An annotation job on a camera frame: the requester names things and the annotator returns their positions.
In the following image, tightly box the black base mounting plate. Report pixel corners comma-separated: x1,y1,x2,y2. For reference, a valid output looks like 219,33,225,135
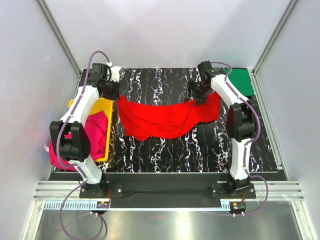
47,171,291,210

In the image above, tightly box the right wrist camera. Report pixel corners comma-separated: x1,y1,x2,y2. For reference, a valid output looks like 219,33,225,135
197,60,215,82

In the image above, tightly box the left aluminium frame post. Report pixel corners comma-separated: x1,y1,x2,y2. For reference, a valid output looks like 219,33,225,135
35,0,81,77

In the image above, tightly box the folded green t-shirt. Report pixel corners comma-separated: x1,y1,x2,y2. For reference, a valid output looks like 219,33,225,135
228,68,254,98

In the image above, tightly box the aluminium frame post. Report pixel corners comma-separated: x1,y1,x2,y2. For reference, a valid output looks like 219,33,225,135
35,0,81,77
252,0,299,75

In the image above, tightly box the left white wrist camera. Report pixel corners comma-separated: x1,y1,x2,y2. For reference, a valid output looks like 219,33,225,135
106,62,122,83

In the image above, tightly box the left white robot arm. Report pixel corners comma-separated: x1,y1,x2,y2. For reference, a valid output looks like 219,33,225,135
49,63,122,198

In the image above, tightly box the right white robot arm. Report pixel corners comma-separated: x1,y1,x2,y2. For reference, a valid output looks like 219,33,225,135
185,60,261,199

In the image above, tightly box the front aluminium rail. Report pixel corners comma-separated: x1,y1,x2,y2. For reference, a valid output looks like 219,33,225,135
33,181,304,211

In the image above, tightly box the magenta t-shirt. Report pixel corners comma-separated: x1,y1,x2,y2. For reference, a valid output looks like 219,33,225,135
48,111,108,172

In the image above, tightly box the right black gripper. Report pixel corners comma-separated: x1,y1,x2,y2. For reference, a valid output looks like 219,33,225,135
183,79,210,108

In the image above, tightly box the yellow plastic bin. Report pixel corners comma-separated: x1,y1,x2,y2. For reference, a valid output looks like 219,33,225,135
84,98,114,163

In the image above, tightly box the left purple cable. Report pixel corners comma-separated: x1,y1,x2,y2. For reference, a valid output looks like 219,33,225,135
55,50,112,238

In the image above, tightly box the red t-shirt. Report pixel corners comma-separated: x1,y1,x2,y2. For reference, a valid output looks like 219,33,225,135
117,92,220,141

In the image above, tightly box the right aluminium frame post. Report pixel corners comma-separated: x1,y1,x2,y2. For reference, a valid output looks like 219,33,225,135
252,0,299,75

